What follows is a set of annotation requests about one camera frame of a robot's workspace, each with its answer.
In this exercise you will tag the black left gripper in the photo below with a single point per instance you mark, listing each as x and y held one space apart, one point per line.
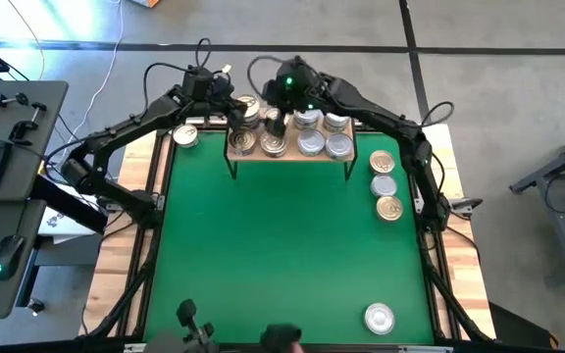
204 88

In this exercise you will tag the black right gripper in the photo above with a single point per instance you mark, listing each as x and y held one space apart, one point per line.
294 90

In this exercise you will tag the Bumble Bee tuna can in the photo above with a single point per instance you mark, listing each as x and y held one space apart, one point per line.
335 122
379 318
383 186
308 120
311 142
339 146

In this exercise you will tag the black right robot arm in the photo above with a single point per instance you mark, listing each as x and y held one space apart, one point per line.
385 119

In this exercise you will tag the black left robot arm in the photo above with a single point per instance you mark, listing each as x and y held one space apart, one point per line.
130 125

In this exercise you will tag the orange object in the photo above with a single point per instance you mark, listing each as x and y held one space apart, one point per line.
149 2

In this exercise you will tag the green table mat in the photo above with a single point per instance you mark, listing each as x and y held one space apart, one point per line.
253 306

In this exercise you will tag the black desk support beam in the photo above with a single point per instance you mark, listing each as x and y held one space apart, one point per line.
62 203

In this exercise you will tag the white printed box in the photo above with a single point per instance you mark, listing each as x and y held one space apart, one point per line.
66 223

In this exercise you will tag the black handheld device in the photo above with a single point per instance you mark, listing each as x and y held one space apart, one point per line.
188 314

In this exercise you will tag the dark grey side desk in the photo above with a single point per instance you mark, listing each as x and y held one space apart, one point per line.
32 162

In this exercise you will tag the person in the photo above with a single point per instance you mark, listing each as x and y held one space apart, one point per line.
280 338

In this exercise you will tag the black computer mouse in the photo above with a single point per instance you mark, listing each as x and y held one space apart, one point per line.
7 255

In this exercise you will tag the black desk caster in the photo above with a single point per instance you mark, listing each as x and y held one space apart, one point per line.
35 306

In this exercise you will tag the small wooden shelf black frame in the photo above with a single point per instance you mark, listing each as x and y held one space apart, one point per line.
292 156

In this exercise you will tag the black metal table frame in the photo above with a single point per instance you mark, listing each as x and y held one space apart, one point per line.
165 129

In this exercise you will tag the silver edge bracket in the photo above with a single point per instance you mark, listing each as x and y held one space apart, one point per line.
425 349
135 347

